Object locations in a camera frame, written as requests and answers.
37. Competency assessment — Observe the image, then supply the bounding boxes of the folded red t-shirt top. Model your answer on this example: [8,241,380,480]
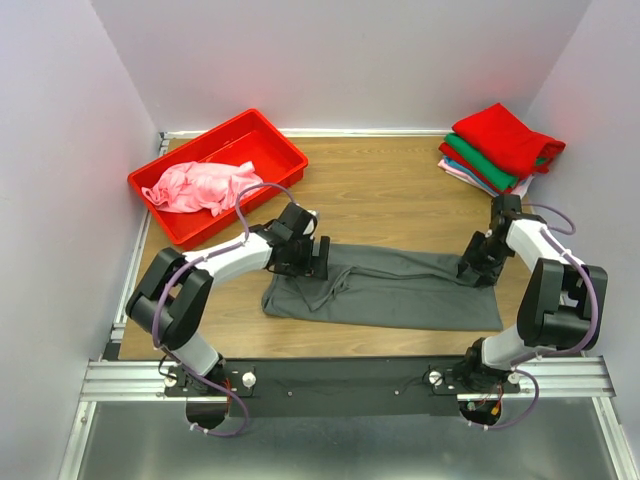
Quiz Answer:
[452,103,566,178]

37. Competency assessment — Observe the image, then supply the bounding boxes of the aluminium front frame rail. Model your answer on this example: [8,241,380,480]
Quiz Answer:
[80,357,615,402]

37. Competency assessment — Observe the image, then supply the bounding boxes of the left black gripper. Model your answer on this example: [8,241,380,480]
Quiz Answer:
[274,234,329,280]

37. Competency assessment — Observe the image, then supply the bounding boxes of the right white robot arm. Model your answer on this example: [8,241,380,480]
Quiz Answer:
[309,194,608,394]

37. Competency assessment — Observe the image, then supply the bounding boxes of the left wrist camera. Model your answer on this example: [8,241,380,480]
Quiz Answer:
[303,210,319,236]

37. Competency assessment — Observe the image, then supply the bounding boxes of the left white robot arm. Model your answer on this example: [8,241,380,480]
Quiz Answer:
[125,201,330,395]

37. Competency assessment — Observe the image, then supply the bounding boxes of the folded red t-shirt lower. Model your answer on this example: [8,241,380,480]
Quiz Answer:
[438,142,514,196]

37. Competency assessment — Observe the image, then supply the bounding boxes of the folded green t-shirt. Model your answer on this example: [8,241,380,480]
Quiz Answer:
[444,133,554,188]

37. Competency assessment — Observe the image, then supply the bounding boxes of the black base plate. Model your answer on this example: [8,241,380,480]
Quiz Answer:
[164,355,521,420]

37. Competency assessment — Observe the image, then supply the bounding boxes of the folded blue t-shirt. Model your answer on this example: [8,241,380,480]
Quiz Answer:
[442,156,499,196]

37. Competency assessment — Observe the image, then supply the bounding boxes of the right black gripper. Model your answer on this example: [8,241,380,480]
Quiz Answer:
[456,230,512,288]

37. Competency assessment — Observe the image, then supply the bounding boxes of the folded pink t-shirt bottom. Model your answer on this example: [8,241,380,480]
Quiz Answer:
[437,156,534,198]

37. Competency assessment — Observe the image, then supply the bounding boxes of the folded red t-shirt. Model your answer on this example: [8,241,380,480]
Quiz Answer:
[438,142,514,196]
[452,103,566,178]

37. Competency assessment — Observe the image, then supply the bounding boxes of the grey t-shirt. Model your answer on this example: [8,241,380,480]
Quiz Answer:
[261,244,503,331]

